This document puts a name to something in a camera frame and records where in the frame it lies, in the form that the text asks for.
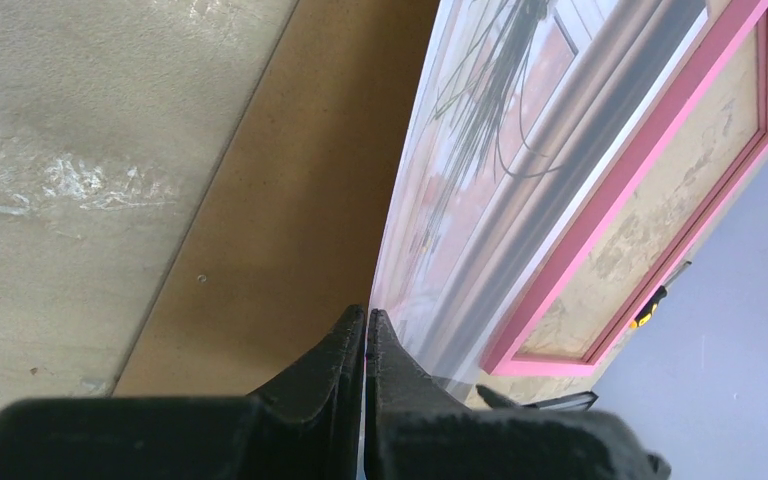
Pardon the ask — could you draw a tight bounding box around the printed plant photo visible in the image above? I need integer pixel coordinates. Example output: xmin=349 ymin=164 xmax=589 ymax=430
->
xmin=370 ymin=1 xmax=717 ymax=400

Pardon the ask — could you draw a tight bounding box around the pink picture frame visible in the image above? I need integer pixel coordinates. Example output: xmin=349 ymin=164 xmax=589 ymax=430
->
xmin=479 ymin=0 xmax=768 ymax=379

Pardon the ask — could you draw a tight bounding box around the aluminium frame rail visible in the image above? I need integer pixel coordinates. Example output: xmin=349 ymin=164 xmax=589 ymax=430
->
xmin=527 ymin=391 xmax=599 ymax=411

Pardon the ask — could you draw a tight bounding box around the brown frame backing board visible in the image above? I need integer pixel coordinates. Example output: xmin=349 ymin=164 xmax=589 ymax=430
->
xmin=114 ymin=1 xmax=438 ymax=396

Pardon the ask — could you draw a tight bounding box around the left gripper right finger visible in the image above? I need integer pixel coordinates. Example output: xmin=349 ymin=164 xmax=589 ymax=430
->
xmin=364 ymin=310 xmax=671 ymax=479

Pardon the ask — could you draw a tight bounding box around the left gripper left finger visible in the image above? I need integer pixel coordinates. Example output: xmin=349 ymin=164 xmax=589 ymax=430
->
xmin=0 ymin=305 xmax=366 ymax=479

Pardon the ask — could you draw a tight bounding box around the yellow black screwdriver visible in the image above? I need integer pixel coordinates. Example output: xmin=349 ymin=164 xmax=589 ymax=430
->
xmin=629 ymin=261 xmax=692 ymax=329

